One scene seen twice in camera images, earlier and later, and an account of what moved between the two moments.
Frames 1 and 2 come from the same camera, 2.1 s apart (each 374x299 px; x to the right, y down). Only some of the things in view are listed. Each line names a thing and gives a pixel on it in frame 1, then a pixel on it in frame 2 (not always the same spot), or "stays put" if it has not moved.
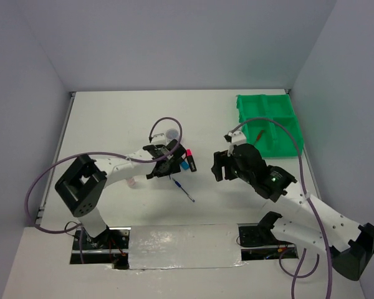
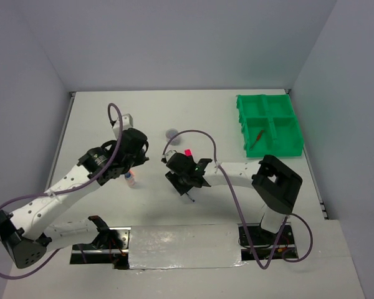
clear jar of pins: (171, 134) stays put
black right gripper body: (222, 158) to (180, 182)
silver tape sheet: (184, 246) stays put
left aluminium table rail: (57, 153) stays put
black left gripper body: (172, 168) to (135, 161)
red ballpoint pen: (258, 136) stays put
